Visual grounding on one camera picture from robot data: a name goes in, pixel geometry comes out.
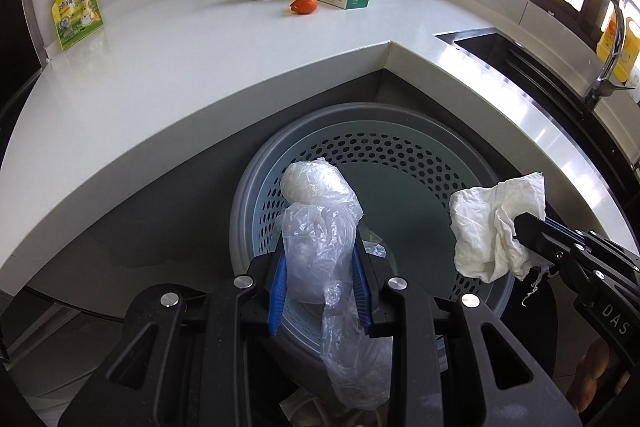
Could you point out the yellow green refill pouch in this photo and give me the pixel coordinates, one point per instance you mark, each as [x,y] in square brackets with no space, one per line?
[75,12]

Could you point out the steel faucet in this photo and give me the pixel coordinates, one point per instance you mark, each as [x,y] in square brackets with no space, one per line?
[612,57]

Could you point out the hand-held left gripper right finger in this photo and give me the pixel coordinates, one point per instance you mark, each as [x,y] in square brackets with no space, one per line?
[357,282]

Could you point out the person's right hand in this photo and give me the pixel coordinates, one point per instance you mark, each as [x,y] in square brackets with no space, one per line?
[597,372]

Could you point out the grey bin with perforated basket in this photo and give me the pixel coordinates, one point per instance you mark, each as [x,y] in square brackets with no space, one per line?
[410,187]

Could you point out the clear plastic bag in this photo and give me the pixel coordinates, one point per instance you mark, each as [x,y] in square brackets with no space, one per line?
[320,252]

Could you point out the steel sink basin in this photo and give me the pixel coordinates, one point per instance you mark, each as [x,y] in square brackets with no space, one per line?
[525,67]

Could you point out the yellow dish soap bottle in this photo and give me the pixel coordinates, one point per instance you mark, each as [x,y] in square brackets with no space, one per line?
[607,39]

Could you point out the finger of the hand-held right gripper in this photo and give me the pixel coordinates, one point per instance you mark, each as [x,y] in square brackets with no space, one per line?
[562,226]
[537,232]

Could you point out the white tissue paper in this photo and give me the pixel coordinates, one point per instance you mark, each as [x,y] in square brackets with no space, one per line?
[480,227]

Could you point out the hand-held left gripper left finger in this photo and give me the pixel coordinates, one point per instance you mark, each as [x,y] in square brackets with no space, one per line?
[277,297]

